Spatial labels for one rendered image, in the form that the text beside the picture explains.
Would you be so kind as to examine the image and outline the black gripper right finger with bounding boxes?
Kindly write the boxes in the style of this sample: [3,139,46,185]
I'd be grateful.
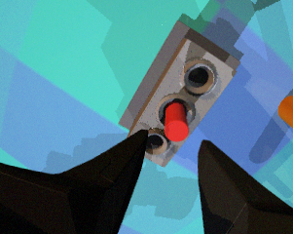
[197,139,293,234]

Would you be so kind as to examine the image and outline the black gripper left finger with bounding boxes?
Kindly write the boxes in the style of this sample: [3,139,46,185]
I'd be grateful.
[0,129,149,234]

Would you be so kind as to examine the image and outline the red peg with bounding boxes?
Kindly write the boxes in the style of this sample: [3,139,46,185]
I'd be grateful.
[165,101,190,141]

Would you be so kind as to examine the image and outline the orange cylinder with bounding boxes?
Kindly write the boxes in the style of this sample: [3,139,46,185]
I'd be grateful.
[278,97,293,129]

